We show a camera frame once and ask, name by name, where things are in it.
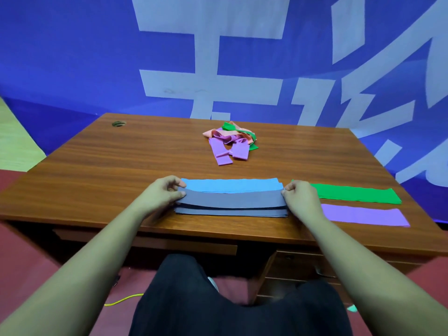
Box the person's left hand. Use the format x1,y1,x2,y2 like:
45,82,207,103
139,175,187,221

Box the person's right hand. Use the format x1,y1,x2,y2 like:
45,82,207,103
281,180,325,228

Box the grey elastic band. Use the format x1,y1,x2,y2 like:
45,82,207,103
176,187,288,210

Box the person's right forearm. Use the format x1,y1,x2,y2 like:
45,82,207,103
304,216,448,336

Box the person's left forearm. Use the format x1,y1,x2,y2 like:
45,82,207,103
0,202,157,336

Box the blue elastic band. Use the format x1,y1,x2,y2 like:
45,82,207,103
181,178,284,194

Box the stack of grey bands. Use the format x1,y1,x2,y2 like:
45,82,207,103
174,203,290,219

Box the wooden desk centre drawer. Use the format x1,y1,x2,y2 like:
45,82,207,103
52,228,239,256

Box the crumpled purple elastic band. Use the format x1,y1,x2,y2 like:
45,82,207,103
209,131,250,167

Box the flat green elastic band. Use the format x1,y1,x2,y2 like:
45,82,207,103
292,180,403,205

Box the crumpled pink elastic band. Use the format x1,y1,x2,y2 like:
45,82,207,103
202,121,256,146

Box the wooden desk drawer unit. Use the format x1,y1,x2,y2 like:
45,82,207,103
256,250,422,306

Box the flat purple elastic band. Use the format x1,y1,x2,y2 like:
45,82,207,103
320,203,411,228

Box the brown wooden desk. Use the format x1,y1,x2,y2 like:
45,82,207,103
0,113,448,312

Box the crumpled green elastic band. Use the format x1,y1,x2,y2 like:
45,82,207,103
222,121,259,152

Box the person's black trousers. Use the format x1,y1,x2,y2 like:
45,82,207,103
128,254,353,336

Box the blue and white banner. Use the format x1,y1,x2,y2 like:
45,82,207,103
0,0,448,222

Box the yellow cable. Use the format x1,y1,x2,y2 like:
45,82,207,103
104,293,145,308

